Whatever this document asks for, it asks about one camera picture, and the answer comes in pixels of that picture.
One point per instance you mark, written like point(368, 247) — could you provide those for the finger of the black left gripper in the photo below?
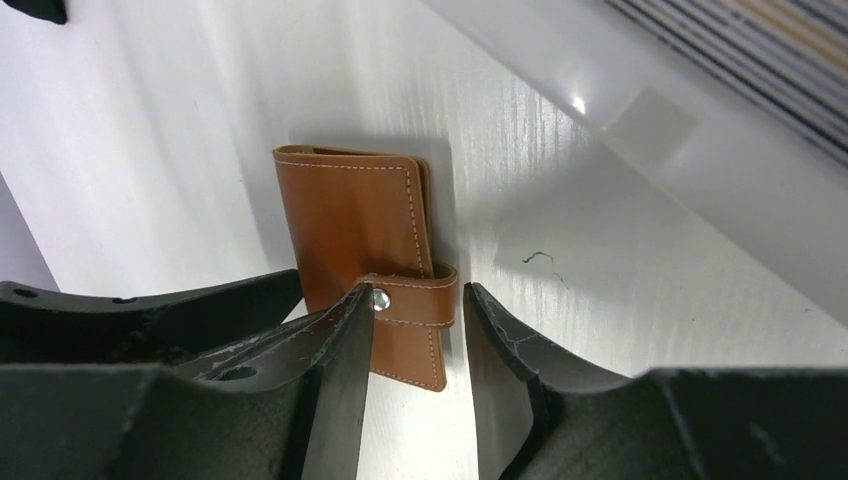
point(41, 326)

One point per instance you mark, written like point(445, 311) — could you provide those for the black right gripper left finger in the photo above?
point(286, 403)

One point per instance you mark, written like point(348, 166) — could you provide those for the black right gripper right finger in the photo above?
point(542, 412)

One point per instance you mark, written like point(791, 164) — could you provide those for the brown leather card holder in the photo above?
point(364, 217)

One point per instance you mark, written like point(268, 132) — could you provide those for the clear acrylic card box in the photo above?
point(760, 184)

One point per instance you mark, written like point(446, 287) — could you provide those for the stack of white cards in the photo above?
point(789, 58)

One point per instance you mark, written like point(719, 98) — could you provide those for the black cloth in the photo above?
point(53, 11)

